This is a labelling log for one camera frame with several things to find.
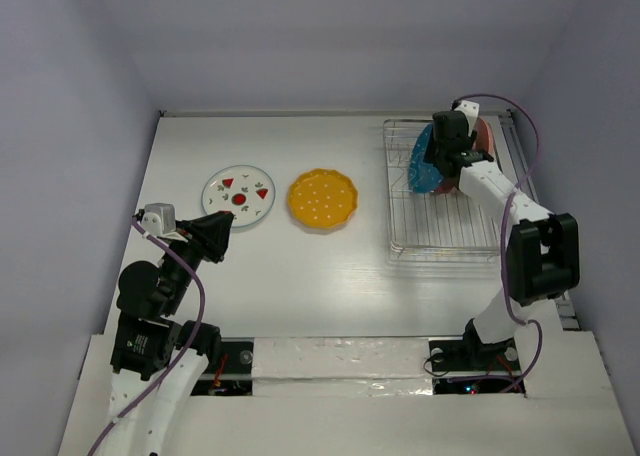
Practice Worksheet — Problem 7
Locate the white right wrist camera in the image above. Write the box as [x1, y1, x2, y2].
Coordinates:
[452, 99, 480, 131]

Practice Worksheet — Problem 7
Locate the yellow dotted plate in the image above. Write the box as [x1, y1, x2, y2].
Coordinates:
[287, 168, 359, 231]

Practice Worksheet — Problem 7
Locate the maroon dotted plate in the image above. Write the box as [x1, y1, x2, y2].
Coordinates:
[433, 178, 459, 195]

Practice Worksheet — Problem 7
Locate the white watermelon pattern plate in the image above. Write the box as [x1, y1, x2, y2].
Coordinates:
[201, 165, 276, 228]

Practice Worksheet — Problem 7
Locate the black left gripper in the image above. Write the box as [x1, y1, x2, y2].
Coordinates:
[162, 208, 233, 311]

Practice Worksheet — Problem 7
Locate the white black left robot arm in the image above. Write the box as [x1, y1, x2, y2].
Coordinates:
[89, 203, 234, 455]

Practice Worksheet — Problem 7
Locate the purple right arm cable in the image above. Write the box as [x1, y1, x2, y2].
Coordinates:
[454, 93, 544, 395]

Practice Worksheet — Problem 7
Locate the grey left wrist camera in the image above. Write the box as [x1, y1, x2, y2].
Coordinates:
[138, 203, 176, 238]

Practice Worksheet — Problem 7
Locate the blue dotted plate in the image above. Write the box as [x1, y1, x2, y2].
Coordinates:
[408, 123, 443, 194]

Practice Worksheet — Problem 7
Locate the pink plate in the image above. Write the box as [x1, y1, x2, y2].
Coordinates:
[474, 118, 495, 157]

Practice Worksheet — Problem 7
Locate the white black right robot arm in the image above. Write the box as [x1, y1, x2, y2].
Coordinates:
[424, 101, 580, 368]

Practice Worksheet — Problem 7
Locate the clear wire dish rack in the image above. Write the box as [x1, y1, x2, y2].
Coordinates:
[382, 119, 499, 267]

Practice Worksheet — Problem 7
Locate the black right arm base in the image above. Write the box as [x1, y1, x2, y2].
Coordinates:
[427, 339, 521, 375]

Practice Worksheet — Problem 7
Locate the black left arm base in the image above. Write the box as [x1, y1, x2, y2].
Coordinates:
[191, 339, 254, 396]

